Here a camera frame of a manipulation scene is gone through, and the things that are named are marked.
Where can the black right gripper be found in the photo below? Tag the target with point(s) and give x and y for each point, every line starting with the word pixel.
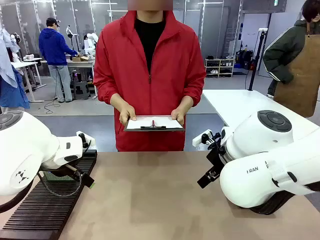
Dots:
pixel 218 157

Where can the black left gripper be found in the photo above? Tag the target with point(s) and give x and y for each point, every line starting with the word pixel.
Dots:
pixel 58 170

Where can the black clipboard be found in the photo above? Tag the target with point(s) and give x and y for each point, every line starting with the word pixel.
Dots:
pixel 130 130

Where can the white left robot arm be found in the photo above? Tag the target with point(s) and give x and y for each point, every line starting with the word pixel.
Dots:
pixel 25 150

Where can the person's left forearm red sleeve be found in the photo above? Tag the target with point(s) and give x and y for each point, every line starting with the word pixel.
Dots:
pixel 193 93

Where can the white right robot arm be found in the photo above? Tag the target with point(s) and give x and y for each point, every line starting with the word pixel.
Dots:
pixel 262 160

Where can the person's right forearm red sleeve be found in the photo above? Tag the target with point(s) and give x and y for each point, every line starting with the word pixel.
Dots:
pixel 107 93

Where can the black slotted PCB rack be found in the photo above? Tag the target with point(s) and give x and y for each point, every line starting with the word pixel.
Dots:
pixel 45 215

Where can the person's left hand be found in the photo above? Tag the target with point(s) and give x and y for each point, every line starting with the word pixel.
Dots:
pixel 179 115

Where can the person's right hand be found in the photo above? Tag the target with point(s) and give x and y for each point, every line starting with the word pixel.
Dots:
pixel 127 113

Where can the black clipboard clip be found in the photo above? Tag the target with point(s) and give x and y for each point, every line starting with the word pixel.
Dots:
pixel 153 128

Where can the red pen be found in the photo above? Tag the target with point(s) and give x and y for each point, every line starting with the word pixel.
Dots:
pixel 153 123

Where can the white paper sheet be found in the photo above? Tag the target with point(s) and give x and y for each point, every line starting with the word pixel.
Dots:
pixel 142 122

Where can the dark grey step stool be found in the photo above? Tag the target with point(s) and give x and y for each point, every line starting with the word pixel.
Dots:
pixel 81 90

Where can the person in red jacket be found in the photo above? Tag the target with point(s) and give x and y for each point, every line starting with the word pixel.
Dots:
pixel 160 87

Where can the white shoe shelf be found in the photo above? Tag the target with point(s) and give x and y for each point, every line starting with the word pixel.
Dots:
pixel 220 67

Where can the white workbench desk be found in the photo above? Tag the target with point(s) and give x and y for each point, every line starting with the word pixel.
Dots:
pixel 82 63

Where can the cardboard box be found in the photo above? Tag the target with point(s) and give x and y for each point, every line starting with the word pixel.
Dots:
pixel 80 59

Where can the person in light blue shirt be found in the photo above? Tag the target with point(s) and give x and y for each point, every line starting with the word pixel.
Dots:
pixel 10 82

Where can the black equipment bags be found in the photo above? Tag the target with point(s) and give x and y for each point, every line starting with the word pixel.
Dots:
pixel 245 60

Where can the black tripod pole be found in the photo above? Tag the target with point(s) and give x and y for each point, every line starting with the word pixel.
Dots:
pixel 257 57

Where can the small white desk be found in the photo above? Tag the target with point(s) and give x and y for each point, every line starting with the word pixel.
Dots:
pixel 23 64

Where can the person in blue hoodie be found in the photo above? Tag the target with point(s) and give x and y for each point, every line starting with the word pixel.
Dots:
pixel 52 47

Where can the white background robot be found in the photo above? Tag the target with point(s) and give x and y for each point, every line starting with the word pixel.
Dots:
pixel 90 42

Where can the person in brown apron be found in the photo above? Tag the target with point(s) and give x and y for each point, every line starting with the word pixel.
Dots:
pixel 300 75

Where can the white lamp stand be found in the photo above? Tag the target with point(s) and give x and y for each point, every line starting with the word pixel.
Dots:
pixel 70 33

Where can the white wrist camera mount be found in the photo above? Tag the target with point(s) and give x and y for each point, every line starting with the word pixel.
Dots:
pixel 198 140
pixel 88 140

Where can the dark wall screen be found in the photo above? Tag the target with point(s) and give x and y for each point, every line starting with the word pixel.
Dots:
pixel 265 5

